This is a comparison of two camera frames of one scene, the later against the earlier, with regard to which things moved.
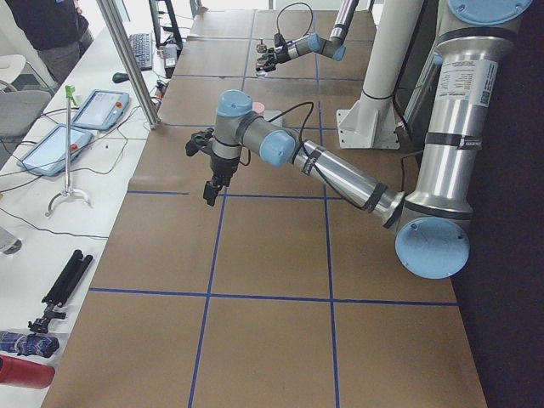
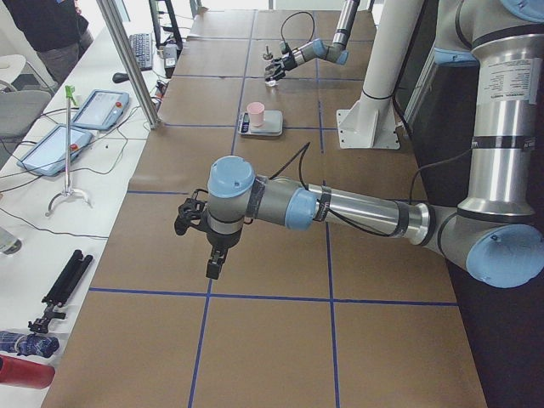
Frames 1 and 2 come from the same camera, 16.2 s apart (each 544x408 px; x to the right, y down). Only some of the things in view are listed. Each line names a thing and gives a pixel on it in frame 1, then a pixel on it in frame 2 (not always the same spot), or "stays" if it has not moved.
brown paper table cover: (287, 293) stays
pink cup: (257, 107) stays
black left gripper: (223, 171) -> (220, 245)
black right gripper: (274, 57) -> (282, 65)
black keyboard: (143, 49) stays
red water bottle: (25, 373) stays
